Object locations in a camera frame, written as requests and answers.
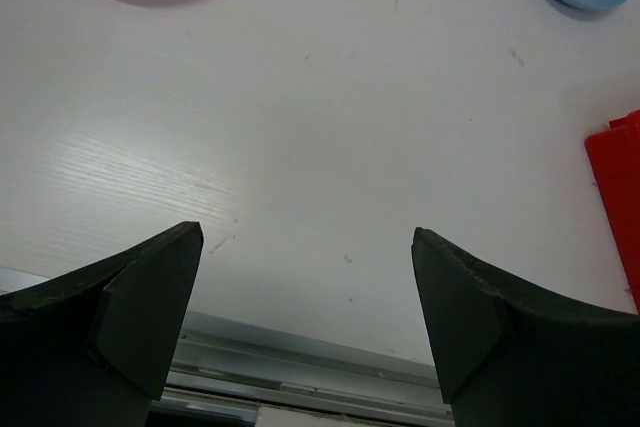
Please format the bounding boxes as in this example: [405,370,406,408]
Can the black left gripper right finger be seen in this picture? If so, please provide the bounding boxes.
[411,228,639,426]

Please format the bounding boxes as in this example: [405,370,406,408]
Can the red plastic bin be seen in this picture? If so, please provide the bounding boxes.
[585,111,640,303]

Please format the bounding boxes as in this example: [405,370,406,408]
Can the aluminium table frame rail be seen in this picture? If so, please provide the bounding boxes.
[1,271,453,426]

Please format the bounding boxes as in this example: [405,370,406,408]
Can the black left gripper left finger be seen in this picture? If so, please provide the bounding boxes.
[1,222,204,426]

